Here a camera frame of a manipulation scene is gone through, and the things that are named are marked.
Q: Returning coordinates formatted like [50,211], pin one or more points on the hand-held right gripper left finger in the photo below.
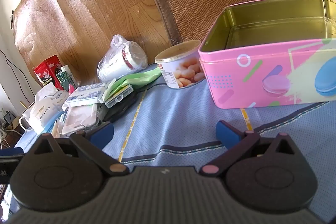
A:
[103,132]

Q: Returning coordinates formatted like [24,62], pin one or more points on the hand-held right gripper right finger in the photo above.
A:
[227,134]

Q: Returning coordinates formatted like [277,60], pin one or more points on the black round case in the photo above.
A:
[119,111]

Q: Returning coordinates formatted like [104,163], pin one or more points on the pale pink packet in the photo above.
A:
[78,119]

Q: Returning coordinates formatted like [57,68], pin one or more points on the small clear plastic case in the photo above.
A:
[119,96]

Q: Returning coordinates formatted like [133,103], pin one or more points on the green white pocket tissue pack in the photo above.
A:
[84,94]

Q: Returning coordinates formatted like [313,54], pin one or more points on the blue tissue pack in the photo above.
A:
[53,123]

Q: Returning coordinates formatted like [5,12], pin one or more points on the pink macaron print tin box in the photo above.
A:
[236,77]

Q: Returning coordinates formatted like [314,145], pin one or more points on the light green cloth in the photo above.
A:
[139,78]

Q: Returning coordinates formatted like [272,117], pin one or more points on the white soft tissue pack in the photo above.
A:
[44,103]

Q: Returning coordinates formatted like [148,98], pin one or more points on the white mug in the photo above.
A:
[25,123]

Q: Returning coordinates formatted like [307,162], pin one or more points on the white cups in plastic bag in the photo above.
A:
[118,64]

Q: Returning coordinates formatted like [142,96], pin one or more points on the round can with bean print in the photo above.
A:
[178,69]

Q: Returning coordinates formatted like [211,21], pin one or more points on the red carton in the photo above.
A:
[46,70]

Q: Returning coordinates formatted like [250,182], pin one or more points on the wood-grain wall sheet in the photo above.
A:
[92,3]

